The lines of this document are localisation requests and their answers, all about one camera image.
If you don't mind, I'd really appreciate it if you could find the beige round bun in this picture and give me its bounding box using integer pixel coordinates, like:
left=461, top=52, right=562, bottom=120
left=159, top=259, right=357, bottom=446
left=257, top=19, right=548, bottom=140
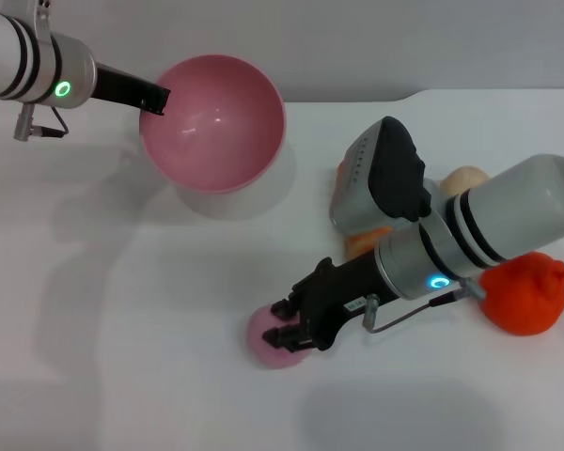
left=440, top=166, right=492, bottom=196

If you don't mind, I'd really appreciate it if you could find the right arm cable with plug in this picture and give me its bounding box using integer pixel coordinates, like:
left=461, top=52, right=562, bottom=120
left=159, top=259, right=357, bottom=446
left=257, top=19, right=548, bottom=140
left=360, top=276, right=486, bottom=334

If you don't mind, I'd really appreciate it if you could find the left arm cable with plug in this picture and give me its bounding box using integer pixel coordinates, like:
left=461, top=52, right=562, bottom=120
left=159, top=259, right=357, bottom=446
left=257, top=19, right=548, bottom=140
left=12, top=102, right=71, bottom=142

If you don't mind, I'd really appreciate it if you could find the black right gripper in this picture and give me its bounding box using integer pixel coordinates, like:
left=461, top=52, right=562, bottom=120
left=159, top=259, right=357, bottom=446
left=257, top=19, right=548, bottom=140
left=261, top=251, right=400, bottom=353

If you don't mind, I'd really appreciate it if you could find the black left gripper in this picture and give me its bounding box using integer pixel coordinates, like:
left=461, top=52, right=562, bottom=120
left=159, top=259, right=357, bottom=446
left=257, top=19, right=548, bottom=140
left=89, top=63, right=172, bottom=117

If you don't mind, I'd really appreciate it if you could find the pink toy peach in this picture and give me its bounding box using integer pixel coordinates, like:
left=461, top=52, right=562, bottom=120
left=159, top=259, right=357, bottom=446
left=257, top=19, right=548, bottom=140
left=246, top=303, right=314, bottom=371

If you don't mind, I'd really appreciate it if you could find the pink plastic bowl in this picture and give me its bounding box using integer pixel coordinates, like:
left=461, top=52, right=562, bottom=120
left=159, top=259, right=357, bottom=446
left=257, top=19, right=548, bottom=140
left=138, top=54, right=288, bottom=194

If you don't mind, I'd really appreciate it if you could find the arm cable with plug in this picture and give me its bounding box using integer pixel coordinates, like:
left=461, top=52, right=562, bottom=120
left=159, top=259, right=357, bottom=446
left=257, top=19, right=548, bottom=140
left=12, top=102, right=71, bottom=142
left=360, top=276, right=486, bottom=334

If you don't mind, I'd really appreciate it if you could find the red orange toy fruit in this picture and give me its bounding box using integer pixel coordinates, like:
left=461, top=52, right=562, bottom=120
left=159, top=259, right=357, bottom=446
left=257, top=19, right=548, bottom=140
left=477, top=251, right=564, bottom=336

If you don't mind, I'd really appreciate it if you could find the orange striped bread loaf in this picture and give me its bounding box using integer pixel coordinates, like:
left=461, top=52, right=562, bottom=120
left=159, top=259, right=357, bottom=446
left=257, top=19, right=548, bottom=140
left=336, top=159, right=391, bottom=258

